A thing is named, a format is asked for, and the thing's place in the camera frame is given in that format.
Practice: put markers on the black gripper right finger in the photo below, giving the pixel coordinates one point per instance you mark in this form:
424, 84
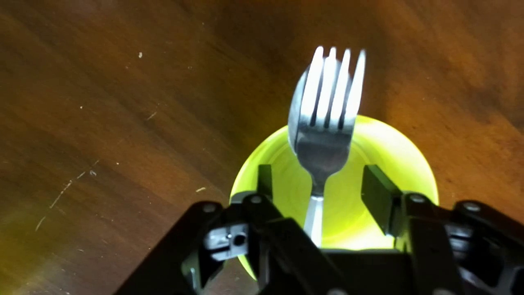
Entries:
463, 246

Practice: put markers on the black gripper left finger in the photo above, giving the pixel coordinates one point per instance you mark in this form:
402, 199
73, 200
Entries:
180, 251

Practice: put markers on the silver metal fork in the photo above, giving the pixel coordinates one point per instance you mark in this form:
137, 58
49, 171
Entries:
327, 125

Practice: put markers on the yellow plastic bowl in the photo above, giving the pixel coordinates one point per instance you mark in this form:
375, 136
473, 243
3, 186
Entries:
381, 186

